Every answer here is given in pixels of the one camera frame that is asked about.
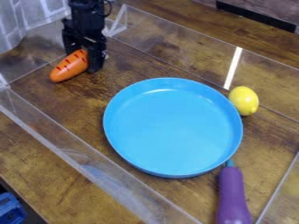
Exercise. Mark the dark baseboard strip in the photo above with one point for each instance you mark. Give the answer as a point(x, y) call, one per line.
point(278, 23)

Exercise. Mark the orange toy carrot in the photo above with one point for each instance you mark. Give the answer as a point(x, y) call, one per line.
point(71, 66)

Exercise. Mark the yellow toy lemon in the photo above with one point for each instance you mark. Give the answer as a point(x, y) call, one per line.
point(245, 99)

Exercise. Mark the blue object at corner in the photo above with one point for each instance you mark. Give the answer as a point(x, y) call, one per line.
point(13, 213)

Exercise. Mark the blue round plate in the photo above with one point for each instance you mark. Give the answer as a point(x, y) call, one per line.
point(173, 127)

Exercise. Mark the white gridded curtain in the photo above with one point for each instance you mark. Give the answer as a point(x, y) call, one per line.
point(22, 15)

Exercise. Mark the purple toy eggplant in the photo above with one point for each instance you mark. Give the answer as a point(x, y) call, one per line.
point(233, 209)

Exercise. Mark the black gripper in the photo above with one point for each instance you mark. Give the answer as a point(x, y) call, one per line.
point(83, 31)

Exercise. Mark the clear acrylic enclosure wall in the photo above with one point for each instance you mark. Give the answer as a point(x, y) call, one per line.
point(57, 158)

